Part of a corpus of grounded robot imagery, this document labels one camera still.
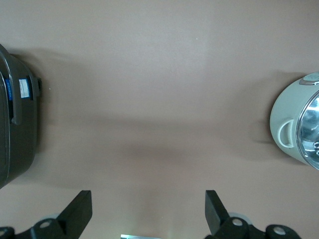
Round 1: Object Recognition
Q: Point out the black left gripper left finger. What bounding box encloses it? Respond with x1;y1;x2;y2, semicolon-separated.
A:
0;190;93;239

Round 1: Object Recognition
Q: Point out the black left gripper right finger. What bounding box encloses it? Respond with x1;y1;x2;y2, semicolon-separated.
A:
204;190;302;239

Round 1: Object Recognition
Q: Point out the round glass pot lid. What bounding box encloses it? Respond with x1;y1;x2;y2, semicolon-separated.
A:
296;89;319;171

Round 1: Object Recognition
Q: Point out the stainless steel pot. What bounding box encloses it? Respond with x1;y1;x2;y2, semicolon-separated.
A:
270;71;319;171

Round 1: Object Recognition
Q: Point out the black rice cooker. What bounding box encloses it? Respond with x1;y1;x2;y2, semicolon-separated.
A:
0;43;43;191

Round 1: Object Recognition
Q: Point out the brown table mat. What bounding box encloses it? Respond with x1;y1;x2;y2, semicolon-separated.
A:
0;0;319;239

